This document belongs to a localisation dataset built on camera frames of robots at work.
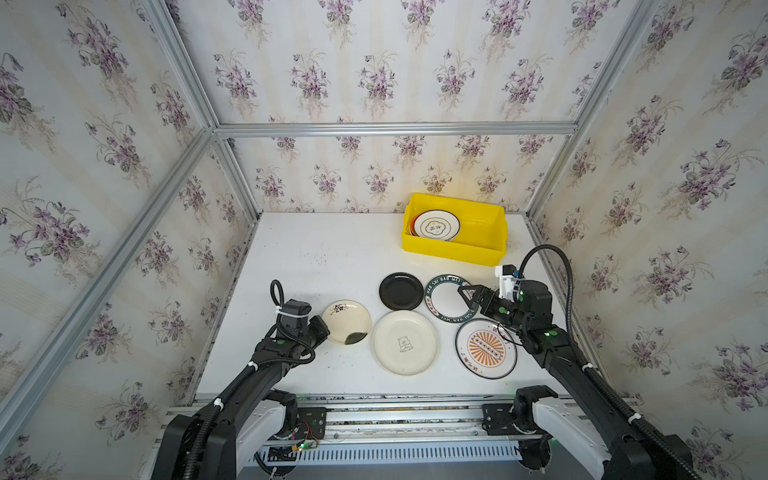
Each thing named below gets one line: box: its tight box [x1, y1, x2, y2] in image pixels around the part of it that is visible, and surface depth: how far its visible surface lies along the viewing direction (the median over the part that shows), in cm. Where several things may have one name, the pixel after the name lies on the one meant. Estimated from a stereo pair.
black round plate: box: [379, 272, 424, 311], surface depth 98 cm
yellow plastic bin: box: [402, 194, 508, 267], surface depth 113 cm
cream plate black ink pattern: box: [322, 299, 372, 346], surface depth 92 cm
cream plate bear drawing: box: [372, 310, 439, 375], surface depth 88 cm
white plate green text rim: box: [424, 274, 477, 323], surface depth 97 cm
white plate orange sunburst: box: [455, 318, 518, 380], surface depth 86 cm
